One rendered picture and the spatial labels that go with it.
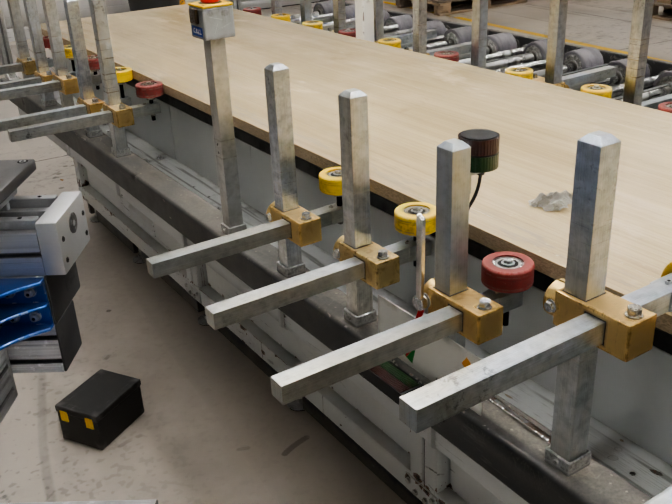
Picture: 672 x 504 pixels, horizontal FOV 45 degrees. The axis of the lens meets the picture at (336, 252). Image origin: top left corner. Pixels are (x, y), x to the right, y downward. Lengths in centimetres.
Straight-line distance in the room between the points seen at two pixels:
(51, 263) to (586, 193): 81
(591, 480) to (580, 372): 17
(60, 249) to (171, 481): 111
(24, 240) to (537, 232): 82
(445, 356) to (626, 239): 35
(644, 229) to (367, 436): 97
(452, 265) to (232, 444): 130
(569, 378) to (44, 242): 80
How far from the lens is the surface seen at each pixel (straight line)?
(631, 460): 138
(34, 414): 269
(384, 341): 116
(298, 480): 225
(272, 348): 247
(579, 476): 120
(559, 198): 151
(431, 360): 134
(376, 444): 209
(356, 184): 139
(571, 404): 114
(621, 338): 102
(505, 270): 125
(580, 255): 103
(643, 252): 136
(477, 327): 121
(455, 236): 121
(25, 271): 137
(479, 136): 120
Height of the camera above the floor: 147
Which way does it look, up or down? 25 degrees down
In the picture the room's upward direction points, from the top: 3 degrees counter-clockwise
